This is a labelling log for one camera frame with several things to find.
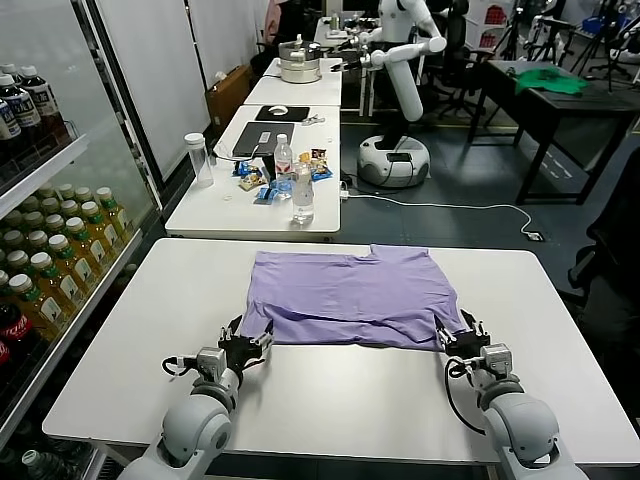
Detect black laptop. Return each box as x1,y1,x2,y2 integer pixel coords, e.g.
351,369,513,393
231,121,296,160

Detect silver steamer pot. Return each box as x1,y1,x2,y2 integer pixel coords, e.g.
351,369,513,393
277,33,324,84

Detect white floor cable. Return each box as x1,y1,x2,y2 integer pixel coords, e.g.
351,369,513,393
344,191,534,236

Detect brown cardboard box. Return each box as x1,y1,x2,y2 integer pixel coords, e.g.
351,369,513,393
204,64,254,133

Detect white fridge shelf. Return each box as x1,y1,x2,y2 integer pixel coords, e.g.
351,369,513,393
0,133,92,221

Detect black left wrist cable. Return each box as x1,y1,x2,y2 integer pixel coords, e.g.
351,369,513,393
160,354,201,379

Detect white shelf red boxes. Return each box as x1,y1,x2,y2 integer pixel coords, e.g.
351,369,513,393
467,0,519,51

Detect white wheeled humanoid robot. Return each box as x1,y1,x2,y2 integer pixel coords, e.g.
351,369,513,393
356,0,431,189

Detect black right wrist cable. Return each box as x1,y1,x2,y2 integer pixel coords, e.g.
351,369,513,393
443,355,489,436

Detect purple t-shirt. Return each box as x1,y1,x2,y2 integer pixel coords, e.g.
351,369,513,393
238,243,464,350

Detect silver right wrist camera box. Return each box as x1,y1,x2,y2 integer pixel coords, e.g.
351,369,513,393
479,343,514,376

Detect black office chair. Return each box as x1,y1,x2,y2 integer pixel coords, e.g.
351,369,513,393
424,0,496,121

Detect black tripod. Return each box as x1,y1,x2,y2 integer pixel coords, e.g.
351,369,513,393
494,6,526,62
569,0,632,92

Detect green cloth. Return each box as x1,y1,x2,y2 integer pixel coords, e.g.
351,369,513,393
514,66,589,96

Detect clear tumbler white lid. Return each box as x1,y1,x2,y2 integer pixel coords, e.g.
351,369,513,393
183,132,215,189

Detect clear unlabeled water bottle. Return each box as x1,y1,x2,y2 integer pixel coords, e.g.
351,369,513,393
290,161,316,226

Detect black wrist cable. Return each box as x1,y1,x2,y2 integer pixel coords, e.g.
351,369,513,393
160,354,201,379
443,355,489,436

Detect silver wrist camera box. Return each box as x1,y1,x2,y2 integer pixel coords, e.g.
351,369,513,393
197,346,229,376
479,343,514,376

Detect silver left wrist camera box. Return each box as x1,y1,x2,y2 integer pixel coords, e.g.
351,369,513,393
197,346,229,376

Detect person in pink top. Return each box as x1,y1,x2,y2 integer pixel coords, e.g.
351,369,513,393
263,0,286,48

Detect tan snack packet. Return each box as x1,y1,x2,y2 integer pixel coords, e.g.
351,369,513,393
238,169,266,192

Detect green cap clear bottle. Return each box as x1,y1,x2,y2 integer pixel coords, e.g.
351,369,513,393
19,448,76,480

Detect blue plastic bin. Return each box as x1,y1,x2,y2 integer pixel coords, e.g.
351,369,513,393
574,16,621,37

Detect black armrest chair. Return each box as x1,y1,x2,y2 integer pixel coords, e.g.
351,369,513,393
569,199,640,314

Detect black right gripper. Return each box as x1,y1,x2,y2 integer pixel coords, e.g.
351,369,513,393
432,308,494,359

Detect black table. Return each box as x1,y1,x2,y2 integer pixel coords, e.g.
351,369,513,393
469,58,640,206

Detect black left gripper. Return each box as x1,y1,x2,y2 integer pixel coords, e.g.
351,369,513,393
217,315,275,374

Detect black mouse pad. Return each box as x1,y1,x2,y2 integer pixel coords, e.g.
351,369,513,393
254,104,311,122

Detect black fridge door frame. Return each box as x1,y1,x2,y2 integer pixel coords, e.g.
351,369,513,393
69,0,166,213

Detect red label water bottle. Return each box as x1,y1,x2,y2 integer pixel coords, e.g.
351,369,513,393
273,133,295,195

